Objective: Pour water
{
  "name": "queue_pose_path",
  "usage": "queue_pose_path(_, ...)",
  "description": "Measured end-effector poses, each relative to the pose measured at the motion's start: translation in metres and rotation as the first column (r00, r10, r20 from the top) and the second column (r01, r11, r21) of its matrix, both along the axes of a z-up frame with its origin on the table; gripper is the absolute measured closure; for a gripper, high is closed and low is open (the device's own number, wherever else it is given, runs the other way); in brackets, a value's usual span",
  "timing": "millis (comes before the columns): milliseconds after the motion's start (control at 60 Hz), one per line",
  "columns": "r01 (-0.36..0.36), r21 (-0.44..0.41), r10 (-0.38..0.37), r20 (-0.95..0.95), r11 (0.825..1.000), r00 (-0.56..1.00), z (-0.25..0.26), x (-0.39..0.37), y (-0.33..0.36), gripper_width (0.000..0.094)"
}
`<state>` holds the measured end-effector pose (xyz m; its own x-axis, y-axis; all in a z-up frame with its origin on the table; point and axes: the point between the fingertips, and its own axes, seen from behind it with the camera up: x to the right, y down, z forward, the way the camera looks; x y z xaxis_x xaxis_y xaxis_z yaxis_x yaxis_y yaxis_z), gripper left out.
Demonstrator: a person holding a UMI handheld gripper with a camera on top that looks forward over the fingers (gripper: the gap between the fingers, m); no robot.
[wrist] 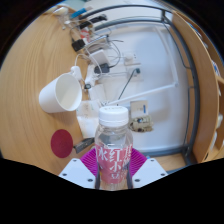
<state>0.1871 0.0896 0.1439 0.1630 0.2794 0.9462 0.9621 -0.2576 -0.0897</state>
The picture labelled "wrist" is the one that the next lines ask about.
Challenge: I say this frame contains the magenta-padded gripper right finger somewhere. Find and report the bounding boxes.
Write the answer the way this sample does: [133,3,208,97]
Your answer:
[126,148,168,190]

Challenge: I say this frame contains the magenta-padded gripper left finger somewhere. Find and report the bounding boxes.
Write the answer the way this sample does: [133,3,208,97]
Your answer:
[58,148,102,190]

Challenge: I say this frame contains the clear bottle pink label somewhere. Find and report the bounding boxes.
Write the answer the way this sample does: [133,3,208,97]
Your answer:
[94,105,134,191]

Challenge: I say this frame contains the flat dark case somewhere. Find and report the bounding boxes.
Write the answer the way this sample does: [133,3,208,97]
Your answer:
[73,137,96,154]

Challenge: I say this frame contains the flat round red coaster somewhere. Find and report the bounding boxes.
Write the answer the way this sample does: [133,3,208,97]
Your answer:
[50,129,74,159]

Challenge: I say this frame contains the white tissue pack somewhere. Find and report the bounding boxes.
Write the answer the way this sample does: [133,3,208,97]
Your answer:
[76,99,101,138]

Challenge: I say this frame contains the beige square box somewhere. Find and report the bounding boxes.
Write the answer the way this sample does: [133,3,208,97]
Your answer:
[129,99,148,119]

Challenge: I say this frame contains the white cup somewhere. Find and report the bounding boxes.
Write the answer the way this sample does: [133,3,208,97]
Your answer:
[38,65,84,114]

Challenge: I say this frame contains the white folding desk lamp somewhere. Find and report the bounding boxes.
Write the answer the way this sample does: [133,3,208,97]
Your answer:
[108,24,178,106]

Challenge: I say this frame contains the black charger block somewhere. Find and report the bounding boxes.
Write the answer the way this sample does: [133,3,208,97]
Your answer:
[94,63,111,74]

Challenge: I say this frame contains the white charger block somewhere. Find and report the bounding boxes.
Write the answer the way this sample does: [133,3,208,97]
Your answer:
[89,49,109,66]

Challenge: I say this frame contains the small black box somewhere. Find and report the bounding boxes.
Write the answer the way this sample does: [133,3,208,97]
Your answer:
[71,39,87,52]

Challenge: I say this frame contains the tall black bottle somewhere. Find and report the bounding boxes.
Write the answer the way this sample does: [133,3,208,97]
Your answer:
[79,14,108,29]

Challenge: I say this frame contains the small blue bottle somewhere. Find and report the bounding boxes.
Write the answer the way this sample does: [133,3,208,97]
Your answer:
[69,7,93,19]

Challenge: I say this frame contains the black power cable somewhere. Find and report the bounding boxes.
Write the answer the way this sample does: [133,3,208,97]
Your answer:
[117,68,140,101]

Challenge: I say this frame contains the white wall socket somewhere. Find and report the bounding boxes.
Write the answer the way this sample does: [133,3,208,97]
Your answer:
[122,50,144,82]

